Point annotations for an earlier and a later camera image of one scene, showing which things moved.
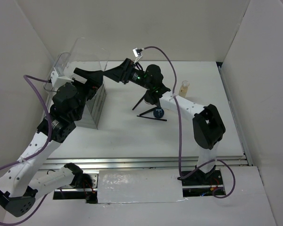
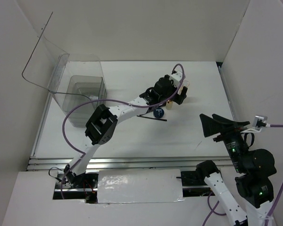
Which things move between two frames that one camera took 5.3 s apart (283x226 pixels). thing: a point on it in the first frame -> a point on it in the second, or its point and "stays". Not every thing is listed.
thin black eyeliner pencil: x=159 y=119 stays
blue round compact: x=158 y=113 stays
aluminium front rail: x=142 y=163 stays
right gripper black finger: x=115 y=73 -> x=210 y=126
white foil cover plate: x=139 y=186 stays
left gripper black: x=95 y=80 -> x=179 y=99
